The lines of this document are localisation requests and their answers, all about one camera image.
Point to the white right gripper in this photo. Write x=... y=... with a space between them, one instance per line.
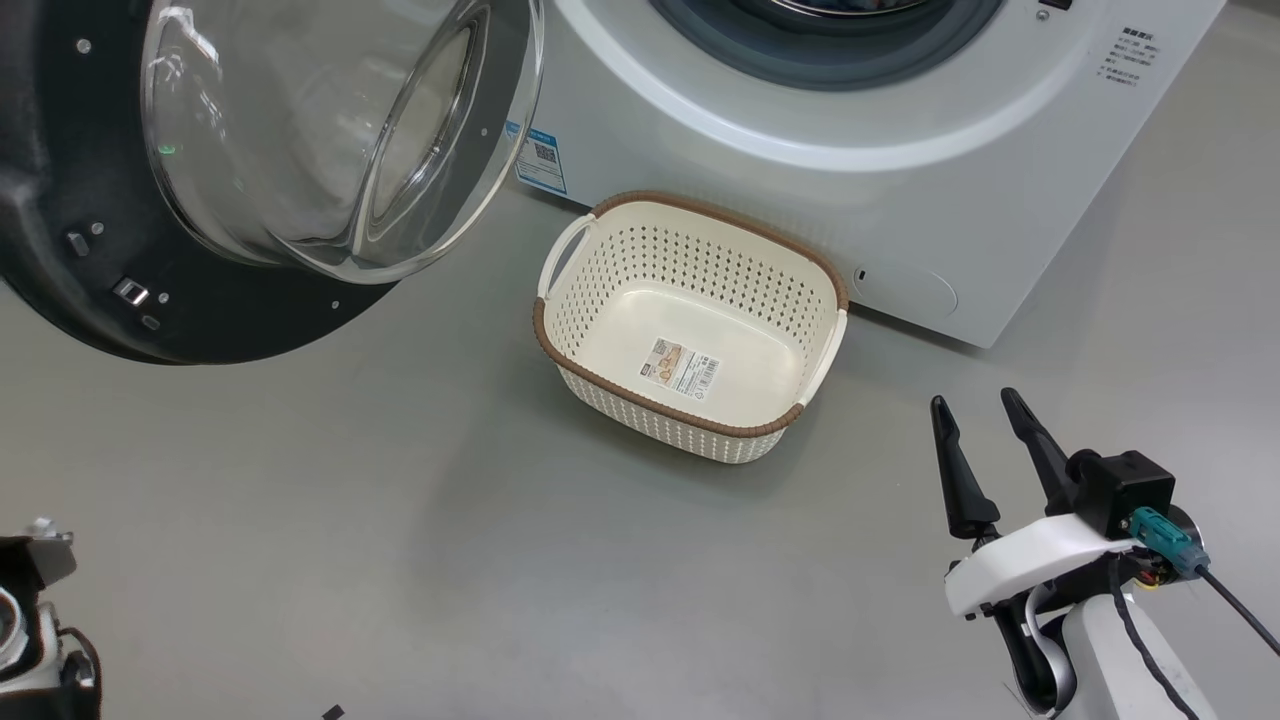
x=1030 y=560

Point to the washing machine glass door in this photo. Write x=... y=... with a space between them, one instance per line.
x=80 y=200

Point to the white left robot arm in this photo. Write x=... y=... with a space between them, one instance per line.
x=40 y=640

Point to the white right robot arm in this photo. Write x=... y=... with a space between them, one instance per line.
x=1090 y=670

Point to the white front-load washing machine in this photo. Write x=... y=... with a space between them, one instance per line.
x=900 y=220

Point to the basket product label sticker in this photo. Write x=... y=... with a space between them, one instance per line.
x=682 y=367

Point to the white perforated laundry basket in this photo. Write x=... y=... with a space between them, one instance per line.
x=700 y=260

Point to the blue energy label sticker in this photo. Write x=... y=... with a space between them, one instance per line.
x=541 y=160

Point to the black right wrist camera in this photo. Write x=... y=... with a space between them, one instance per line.
x=1125 y=490

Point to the teal right camera connector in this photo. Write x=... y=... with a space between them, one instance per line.
x=1165 y=540

